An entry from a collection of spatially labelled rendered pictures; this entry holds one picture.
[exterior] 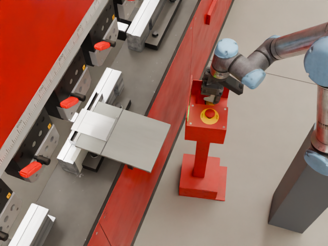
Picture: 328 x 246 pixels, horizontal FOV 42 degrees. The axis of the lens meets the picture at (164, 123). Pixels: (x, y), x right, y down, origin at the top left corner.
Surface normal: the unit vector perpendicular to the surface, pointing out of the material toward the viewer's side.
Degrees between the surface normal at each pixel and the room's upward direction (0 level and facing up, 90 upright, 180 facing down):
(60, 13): 90
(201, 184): 0
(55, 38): 90
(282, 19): 0
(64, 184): 0
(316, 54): 83
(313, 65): 83
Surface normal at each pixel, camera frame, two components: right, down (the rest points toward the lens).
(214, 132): -0.14, 0.86
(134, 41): -0.36, 0.81
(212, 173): -0.02, -0.50
